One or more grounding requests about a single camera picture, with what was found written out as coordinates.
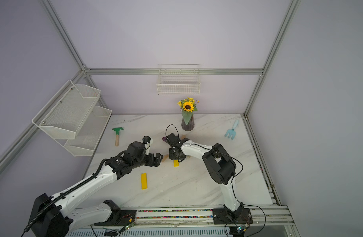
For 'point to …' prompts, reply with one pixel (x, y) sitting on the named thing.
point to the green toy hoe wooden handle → (117, 132)
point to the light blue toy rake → (232, 132)
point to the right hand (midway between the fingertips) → (176, 157)
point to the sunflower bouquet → (187, 106)
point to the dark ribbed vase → (190, 126)
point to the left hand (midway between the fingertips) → (155, 157)
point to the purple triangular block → (164, 138)
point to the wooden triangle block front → (164, 157)
